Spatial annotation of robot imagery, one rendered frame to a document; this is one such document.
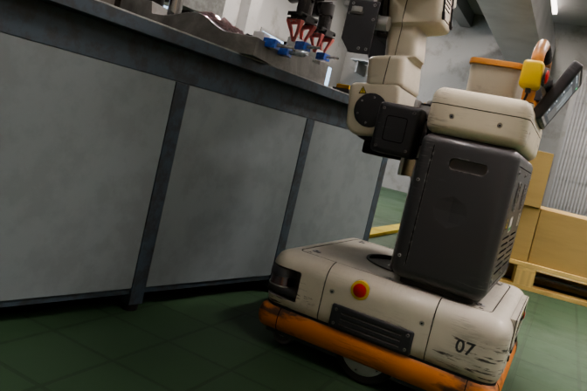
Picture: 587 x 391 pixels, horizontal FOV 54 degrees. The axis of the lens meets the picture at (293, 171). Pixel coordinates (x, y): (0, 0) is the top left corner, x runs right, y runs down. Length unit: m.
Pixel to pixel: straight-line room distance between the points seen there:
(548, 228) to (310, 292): 2.41
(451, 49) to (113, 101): 10.19
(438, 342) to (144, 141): 0.93
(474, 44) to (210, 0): 8.85
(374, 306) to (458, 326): 0.21
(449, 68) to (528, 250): 7.87
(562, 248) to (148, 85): 2.85
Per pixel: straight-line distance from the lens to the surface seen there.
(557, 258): 3.83
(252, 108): 1.87
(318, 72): 2.15
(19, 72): 1.40
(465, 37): 11.45
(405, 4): 1.83
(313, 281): 1.59
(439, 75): 11.37
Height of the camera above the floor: 0.60
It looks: 4 degrees down
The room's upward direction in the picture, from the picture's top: 13 degrees clockwise
